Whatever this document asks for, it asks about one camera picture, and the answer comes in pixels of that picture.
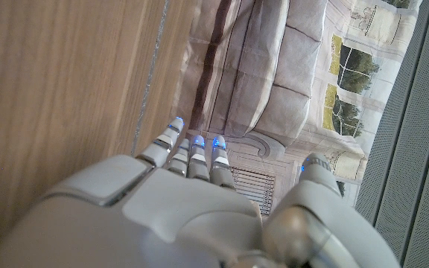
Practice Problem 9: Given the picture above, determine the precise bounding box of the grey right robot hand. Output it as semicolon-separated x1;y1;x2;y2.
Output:
0;116;401;268

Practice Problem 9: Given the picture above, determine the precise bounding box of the grey tape outline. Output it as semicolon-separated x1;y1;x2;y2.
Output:
130;0;171;157

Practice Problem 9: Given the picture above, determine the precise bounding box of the printed sofa room backdrop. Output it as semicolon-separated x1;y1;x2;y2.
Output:
169;0;424;219

